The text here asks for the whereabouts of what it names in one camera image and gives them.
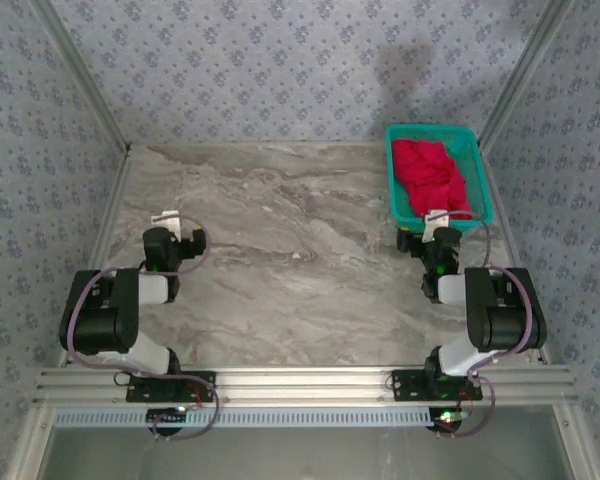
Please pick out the red t-shirt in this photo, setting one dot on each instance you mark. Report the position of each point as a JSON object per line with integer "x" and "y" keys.
{"x": 427, "y": 175}

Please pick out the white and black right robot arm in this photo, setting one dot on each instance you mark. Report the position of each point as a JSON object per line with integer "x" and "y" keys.
{"x": 500, "y": 320}

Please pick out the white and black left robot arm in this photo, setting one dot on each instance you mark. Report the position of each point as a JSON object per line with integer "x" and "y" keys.
{"x": 100, "y": 320}

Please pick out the teal plastic basket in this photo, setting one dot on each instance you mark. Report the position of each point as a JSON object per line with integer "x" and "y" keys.
{"x": 475, "y": 170}

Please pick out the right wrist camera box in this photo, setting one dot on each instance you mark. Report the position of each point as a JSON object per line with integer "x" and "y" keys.
{"x": 436, "y": 220}

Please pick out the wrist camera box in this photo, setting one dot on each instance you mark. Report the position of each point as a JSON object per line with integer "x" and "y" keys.
{"x": 170, "y": 220}
{"x": 436, "y": 220}

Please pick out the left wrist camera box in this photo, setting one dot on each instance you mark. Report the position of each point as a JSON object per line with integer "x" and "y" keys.
{"x": 170, "y": 220}

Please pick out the aluminium table side rail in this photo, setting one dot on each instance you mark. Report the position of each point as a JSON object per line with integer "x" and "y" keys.
{"x": 509, "y": 240}
{"x": 116, "y": 185}

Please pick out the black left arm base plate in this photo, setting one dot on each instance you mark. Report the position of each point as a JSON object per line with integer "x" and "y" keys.
{"x": 140, "y": 392}

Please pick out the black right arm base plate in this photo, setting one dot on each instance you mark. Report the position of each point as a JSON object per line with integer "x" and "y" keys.
{"x": 407, "y": 392}

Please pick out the aluminium mounting rail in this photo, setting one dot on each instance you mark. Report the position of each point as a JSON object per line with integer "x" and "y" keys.
{"x": 305, "y": 385}

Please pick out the aluminium frame post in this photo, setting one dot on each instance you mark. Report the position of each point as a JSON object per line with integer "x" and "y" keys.
{"x": 524, "y": 75}
{"x": 83, "y": 75}

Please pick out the aluminium frame leg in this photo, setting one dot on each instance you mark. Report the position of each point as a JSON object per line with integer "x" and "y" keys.
{"x": 30, "y": 440}
{"x": 577, "y": 445}

